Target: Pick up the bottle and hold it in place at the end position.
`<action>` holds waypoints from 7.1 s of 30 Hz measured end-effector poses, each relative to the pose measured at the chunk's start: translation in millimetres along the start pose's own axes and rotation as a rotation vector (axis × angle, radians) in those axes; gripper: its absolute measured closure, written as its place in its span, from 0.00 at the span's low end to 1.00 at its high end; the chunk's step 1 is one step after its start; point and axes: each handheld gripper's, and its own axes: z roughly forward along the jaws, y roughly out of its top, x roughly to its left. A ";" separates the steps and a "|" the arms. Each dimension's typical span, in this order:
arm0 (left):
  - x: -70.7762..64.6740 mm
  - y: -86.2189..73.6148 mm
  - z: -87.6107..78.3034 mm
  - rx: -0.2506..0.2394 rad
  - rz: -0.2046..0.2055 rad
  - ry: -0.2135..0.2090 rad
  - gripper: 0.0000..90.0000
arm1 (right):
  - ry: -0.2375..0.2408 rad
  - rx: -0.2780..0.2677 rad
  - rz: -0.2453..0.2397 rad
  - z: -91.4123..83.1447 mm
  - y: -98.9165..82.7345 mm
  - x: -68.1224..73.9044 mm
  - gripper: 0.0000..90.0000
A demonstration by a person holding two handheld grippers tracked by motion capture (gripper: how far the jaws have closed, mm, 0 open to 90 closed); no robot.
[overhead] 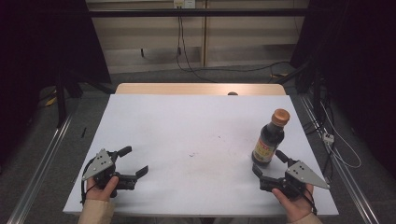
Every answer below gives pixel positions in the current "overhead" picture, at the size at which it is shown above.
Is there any black horizontal bar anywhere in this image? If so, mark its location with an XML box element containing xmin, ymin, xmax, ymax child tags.
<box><xmin>88</xmin><ymin>8</ymin><xmax>309</xmax><ymax>18</ymax></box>

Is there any person's right hand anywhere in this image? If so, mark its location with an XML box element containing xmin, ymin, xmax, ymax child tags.
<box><xmin>271</xmin><ymin>183</ymin><xmax>316</xmax><ymax>223</ymax></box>

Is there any white cable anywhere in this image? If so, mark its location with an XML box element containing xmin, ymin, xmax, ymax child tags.
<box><xmin>320</xmin><ymin>102</ymin><xmax>362</xmax><ymax>170</ymax></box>

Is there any dark curtain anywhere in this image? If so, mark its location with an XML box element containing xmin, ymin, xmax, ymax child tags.
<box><xmin>290</xmin><ymin>0</ymin><xmax>396</xmax><ymax>179</ymax></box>
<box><xmin>0</xmin><ymin>0</ymin><xmax>112</xmax><ymax>171</ymax></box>

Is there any black hanging cable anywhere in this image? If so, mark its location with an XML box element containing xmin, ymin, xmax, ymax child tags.
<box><xmin>176</xmin><ymin>7</ymin><xmax>217</xmax><ymax>84</ymax></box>

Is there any person's left hand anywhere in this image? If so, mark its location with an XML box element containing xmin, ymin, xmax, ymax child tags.
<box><xmin>85</xmin><ymin>175</ymin><xmax>120</xmax><ymax>203</ymax></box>

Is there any bundle of black cables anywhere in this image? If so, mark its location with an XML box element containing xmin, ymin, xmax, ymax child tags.
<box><xmin>303</xmin><ymin>92</ymin><xmax>336</xmax><ymax>175</ymax></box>

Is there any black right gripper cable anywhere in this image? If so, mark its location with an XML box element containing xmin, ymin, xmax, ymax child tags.
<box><xmin>298</xmin><ymin>183</ymin><xmax>318</xmax><ymax>217</ymax></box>

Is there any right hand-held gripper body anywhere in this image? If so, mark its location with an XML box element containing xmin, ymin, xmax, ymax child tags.
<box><xmin>259</xmin><ymin>158</ymin><xmax>331</xmax><ymax>200</ymax></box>

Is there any dark sauce bottle orange cap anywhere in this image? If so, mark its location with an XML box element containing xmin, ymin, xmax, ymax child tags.
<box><xmin>251</xmin><ymin>107</ymin><xmax>291</xmax><ymax>167</ymax></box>

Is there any white wall socket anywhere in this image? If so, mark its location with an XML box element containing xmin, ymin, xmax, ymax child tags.
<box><xmin>173</xmin><ymin>0</ymin><xmax>196</xmax><ymax>9</ymax></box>

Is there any black metal stand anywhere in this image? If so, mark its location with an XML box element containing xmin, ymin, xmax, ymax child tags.
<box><xmin>55</xmin><ymin>71</ymin><xmax>68</xmax><ymax>129</ymax></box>

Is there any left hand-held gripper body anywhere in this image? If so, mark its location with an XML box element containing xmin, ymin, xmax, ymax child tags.
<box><xmin>81</xmin><ymin>148</ymin><xmax>138</xmax><ymax>199</ymax></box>

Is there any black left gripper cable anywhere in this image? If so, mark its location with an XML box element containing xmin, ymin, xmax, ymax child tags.
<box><xmin>79</xmin><ymin>157</ymin><xmax>97</xmax><ymax>206</ymax></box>

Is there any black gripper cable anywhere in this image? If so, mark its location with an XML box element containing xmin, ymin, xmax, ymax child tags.
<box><xmin>298</xmin><ymin>183</ymin><xmax>318</xmax><ymax>217</ymax></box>
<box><xmin>79</xmin><ymin>157</ymin><xmax>97</xmax><ymax>206</ymax></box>

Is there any metal floor rail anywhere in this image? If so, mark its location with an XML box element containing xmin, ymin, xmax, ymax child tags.
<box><xmin>300</xmin><ymin>94</ymin><xmax>379</xmax><ymax>224</ymax></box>
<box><xmin>7</xmin><ymin>113</ymin><xmax>74</xmax><ymax>224</ymax></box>

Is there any white board table cover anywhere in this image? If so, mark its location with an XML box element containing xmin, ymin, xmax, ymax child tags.
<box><xmin>63</xmin><ymin>93</ymin><xmax>340</xmax><ymax>217</ymax></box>

